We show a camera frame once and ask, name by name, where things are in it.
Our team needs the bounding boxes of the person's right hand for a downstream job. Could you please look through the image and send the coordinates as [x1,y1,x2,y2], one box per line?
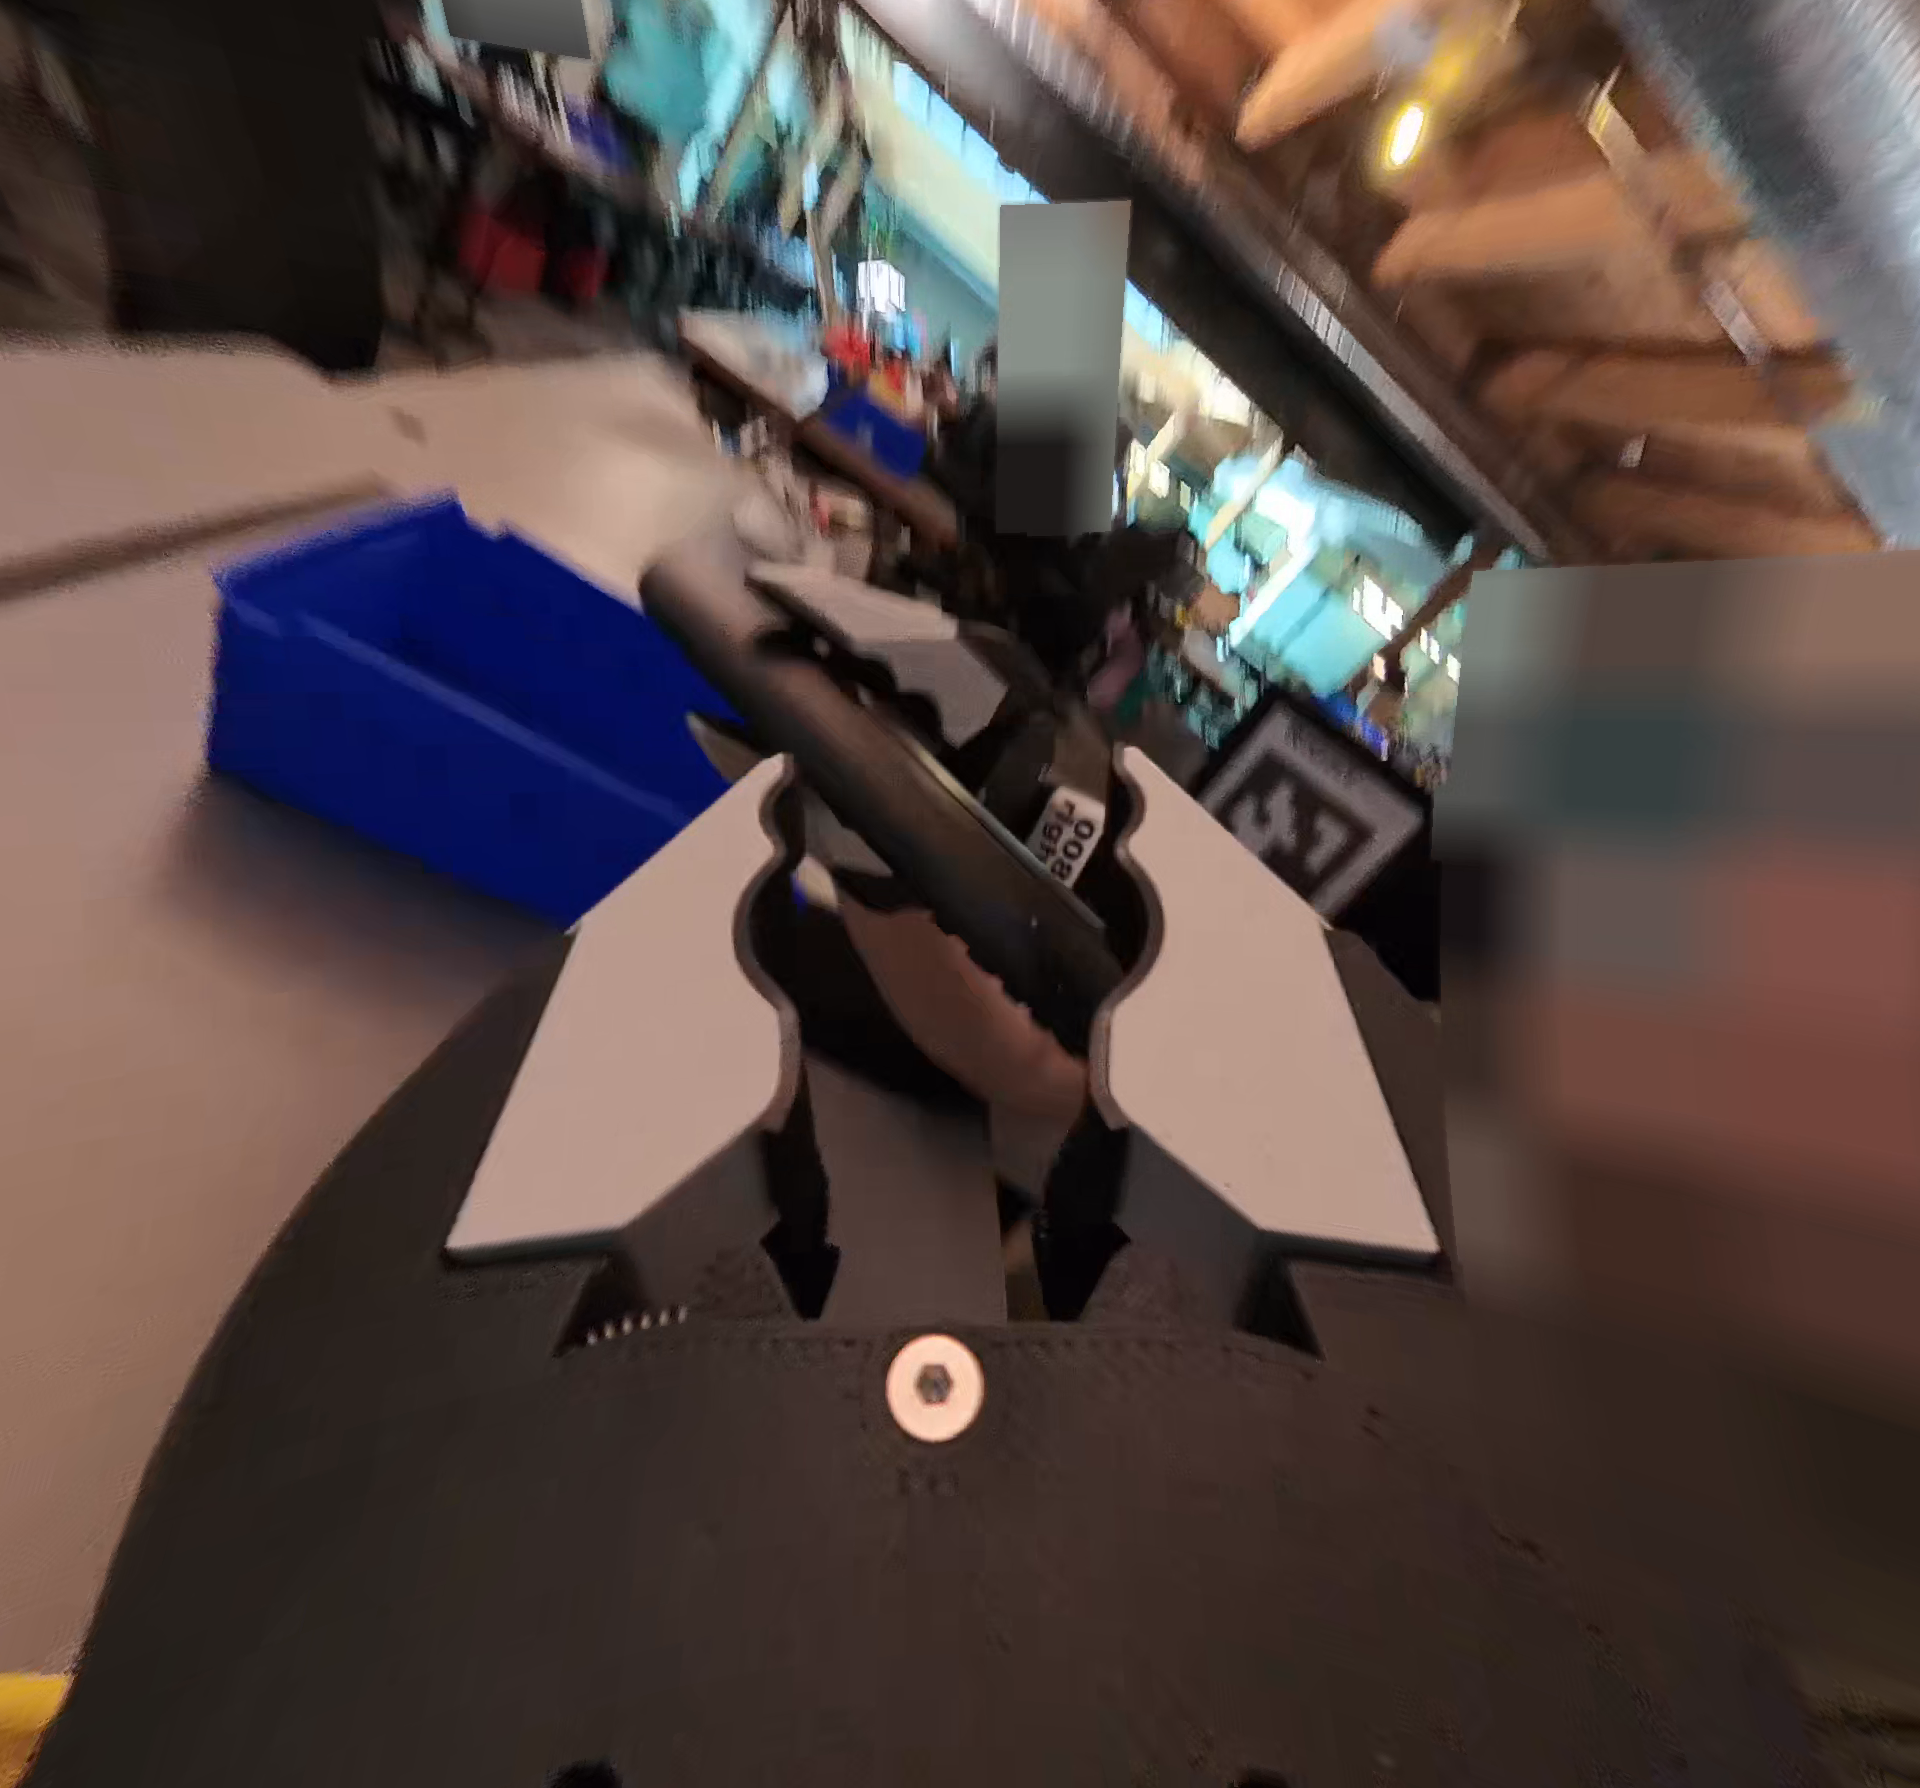
[844,908,1088,1120]

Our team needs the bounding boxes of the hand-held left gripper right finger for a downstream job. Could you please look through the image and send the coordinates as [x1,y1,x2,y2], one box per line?
[1034,745,1441,1323]

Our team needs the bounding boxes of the framed marker sign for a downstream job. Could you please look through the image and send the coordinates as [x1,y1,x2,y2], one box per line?
[1189,683,1425,917]

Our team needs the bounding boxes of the black remote control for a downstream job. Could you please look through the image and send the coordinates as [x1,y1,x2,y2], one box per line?
[640,556,1134,1061]

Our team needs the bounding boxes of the yellow plastic bin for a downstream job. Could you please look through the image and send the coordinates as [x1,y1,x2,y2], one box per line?
[0,1667,73,1788]

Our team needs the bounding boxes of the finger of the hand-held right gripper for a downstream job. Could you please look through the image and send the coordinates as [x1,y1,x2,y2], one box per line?
[748,567,963,659]
[901,639,1010,757]

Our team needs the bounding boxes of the silver air duct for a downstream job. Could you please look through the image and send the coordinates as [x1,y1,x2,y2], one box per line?
[1557,0,1920,544]

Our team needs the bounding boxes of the black fabric chair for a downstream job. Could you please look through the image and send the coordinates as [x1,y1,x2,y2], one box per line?
[0,0,401,373]

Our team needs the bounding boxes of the blue plastic bin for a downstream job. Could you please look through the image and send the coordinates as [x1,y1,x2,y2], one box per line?
[205,496,836,929]

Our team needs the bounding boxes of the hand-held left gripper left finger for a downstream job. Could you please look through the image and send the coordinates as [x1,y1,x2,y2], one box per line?
[442,749,836,1323]

